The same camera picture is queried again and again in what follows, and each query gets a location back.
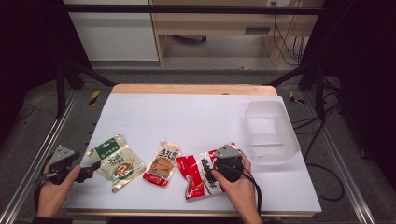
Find black horizontal frame bar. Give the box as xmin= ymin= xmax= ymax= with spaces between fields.
xmin=62 ymin=4 xmax=323 ymax=15

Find wooden desk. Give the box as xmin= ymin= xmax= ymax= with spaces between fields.
xmin=148 ymin=0 xmax=325 ymax=67

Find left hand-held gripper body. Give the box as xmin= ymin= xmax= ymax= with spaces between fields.
xmin=46 ymin=144 xmax=78 ymax=185

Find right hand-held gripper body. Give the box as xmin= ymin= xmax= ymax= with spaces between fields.
xmin=213 ymin=143 xmax=246 ymax=184

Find black curtain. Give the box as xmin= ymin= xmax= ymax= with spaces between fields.
xmin=300 ymin=0 xmax=396 ymax=190
xmin=0 ymin=0 xmax=92 ymax=144

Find white cabinet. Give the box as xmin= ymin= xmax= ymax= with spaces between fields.
xmin=64 ymin=0 xmax=160 ymax=63

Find yellow and black tape piece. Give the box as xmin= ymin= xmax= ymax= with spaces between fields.
xmin=89 ymin=90 xmax=102 ymax=106
xmin=288 ymin=91 xmax=306 ymax=105

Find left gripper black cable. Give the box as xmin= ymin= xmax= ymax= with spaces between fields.
xmin=33 ymin=153 xmax=54 ymax=213

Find green and cream food packet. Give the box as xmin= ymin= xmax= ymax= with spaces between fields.
xmin=86 ymin=133 xmax=147 ymax=193

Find clear plastic container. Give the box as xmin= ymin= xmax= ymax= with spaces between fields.
xmin=244 ymin=100 xmax=302 ymax=166

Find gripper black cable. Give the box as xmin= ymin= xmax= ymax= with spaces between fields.
xmin=241 ymin=167 xmax=263 ymax=217
xmin=33 ymin=153 xmax=54 ymax=213

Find white table mat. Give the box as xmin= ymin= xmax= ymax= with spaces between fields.
xmin=64 ymin=92 xmax=322 ymax=216

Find person's right hand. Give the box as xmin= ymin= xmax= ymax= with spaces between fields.
xmin=210 ymin=152 xmax=264 ymax=224

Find aluminium rail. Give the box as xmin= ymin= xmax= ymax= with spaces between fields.
xmin=302 ymin=92 xmax=377 ymax=224
xmin=0 ymin=89 xmax=79 ymax=224

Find person's left hand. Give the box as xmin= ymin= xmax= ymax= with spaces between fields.
xmin=36 ymin=164 xmax=81 ymax=218

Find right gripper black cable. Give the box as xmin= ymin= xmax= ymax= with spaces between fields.
xmin=241 ymin=167 xmax=263 ymax=217

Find spouted orange sauce pouch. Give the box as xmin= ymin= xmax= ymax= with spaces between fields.
xmin=142 ymin=138 xmax=182 ymax=189

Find thin black floor cable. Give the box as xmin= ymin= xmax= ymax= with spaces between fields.
xmin=14 ymin=104 xmax=35 ymax=123

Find red and white seasoning packet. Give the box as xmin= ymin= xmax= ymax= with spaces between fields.
xmin=176 ymin=142 xmax=247 ymax=201

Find black cables at desk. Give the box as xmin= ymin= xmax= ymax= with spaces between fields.
xmin=271 ymin=2 xmax=308 ymax=67

